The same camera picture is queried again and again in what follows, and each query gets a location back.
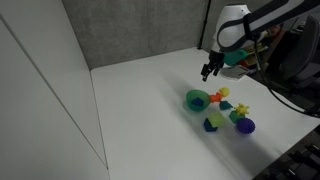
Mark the yellow animal toy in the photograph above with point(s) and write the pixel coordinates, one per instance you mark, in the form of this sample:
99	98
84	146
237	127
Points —
224	91

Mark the lime green block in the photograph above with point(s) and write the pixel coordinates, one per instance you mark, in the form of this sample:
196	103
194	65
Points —
216	119

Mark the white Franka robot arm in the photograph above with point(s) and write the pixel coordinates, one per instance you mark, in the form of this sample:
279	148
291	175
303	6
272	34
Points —
240	23

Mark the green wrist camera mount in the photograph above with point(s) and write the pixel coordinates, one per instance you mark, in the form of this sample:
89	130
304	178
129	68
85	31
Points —
235	57

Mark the purple spiky ball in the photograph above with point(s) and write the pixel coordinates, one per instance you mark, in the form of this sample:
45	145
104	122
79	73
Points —
246	126

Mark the black tripod stand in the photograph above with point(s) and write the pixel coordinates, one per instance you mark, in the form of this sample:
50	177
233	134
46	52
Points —
204	23

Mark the dark blue block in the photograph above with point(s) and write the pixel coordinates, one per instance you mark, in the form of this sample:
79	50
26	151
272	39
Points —
209	126

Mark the blue cube block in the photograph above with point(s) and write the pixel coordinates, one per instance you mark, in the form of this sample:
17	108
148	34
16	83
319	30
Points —
198	102

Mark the black pegboard table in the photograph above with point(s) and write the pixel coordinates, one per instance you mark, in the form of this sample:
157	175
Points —
293	160

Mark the black office chair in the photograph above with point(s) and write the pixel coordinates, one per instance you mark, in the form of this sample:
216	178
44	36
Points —
300	63

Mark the grey metal mounting plate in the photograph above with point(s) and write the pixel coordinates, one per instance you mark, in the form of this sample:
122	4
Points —
235	72

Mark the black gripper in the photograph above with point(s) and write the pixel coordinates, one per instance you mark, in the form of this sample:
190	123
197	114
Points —
215	58

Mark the green translucent bowl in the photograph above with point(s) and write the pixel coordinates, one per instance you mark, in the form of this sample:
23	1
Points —
190	100

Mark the yellow spiky star toy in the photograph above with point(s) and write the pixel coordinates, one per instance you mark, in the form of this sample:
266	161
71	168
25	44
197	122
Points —
242	109

